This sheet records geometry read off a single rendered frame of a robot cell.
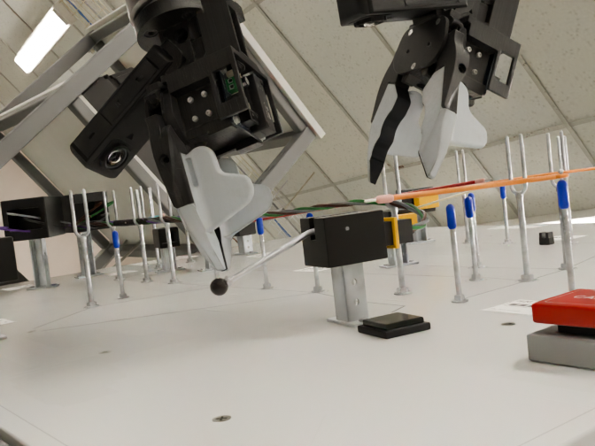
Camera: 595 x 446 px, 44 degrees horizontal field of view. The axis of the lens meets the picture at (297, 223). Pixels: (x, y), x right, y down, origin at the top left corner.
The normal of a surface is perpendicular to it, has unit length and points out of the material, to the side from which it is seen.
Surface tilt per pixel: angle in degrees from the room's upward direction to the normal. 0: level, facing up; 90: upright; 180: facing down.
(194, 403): 52
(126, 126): 105
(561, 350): 142
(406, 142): 111
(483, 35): 98
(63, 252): 90
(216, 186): 121
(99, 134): 116
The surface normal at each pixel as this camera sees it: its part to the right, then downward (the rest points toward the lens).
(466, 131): 0.51, -0.28
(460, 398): -0.11, -0.99
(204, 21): -0.36, -0.15
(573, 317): -0.79, 0.12
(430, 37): -0.85, -0.30
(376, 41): -0.54, 0.71
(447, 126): 0.44, 0.04
